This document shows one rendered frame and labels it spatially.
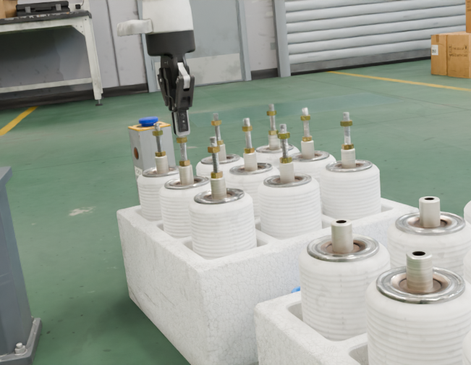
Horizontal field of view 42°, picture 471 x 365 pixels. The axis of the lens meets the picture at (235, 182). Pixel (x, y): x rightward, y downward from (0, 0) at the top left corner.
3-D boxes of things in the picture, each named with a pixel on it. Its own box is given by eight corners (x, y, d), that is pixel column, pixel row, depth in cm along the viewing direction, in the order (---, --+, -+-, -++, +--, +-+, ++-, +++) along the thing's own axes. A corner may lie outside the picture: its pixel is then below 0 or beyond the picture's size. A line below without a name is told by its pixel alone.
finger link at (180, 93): (176, 74, 90) (172, 102, 95) (180, 82, 89) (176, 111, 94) (193, 72, 91) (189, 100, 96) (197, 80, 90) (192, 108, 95)
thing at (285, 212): (301, 307, 92) (291, 193, 88) (255, 292, 99) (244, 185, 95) (338, 284, 99) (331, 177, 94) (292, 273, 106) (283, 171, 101)
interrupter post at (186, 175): (182, 187, 98) (179, 168, 98) (178, 185, 101) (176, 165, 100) (196, 185, 99) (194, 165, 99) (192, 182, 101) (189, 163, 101)
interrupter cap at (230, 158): (192, 165, 114) (192, 161, 114) (215, 156, 120) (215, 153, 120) (225, 167, 110) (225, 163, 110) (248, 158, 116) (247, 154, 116)
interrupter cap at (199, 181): (171, 194, 95) (171, 190, 95) (159, 185, 102) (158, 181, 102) (216, 185, 98) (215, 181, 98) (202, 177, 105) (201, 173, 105)
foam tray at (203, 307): (213, 390, 86) (198, 271, 81) (129, 298, 120) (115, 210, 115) (422, 311, 102) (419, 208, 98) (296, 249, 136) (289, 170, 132)
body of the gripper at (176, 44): (200, 24, 91) (207, 87, 94) (183, 26, 99) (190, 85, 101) (152, 28, 89) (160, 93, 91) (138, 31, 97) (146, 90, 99)
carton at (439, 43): (466, 69, 482) (465, 30, 475) (482, 71, 459) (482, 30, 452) (430, 74, 478) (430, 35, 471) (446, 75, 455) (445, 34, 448)
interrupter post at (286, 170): (289, 185, 93) (286, 164, 92) (276, 184, 95) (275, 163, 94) (298, 182, 95) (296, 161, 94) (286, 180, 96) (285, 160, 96)
